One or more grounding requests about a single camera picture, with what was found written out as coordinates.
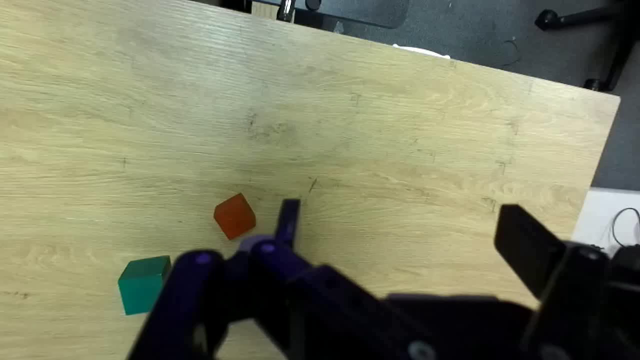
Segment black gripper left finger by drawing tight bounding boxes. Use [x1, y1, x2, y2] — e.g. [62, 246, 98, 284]
[126, 195, 402, 360]

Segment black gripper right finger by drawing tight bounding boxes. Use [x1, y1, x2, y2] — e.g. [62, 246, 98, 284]
[492, 202, 640, 360]

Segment orange block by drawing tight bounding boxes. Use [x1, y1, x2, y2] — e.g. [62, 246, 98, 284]
[212, 191, 258, 241]

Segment green block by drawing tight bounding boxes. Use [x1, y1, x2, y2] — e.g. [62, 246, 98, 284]
[117, 253, 174, 318]

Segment white board beside table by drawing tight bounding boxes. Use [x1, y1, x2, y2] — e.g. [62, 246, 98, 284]
[571, 188, 640, 260]

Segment black chair leg with wheel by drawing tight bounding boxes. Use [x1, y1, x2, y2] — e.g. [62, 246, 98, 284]
[533, 4, 640, 92]

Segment thin black cable loop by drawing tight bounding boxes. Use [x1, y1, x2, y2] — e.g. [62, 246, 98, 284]
[610, 205, 640, 249]

